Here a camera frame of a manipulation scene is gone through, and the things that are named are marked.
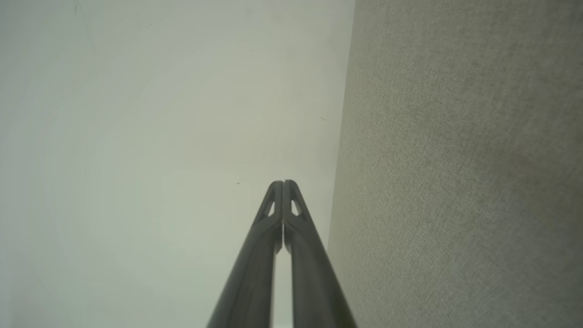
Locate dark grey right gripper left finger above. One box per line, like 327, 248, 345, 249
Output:
207, 181, 284, 328

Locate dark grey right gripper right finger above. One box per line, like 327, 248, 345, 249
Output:
284, 180, 357, 328

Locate grey fabric sofa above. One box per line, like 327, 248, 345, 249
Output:
327, 0, 583, 328

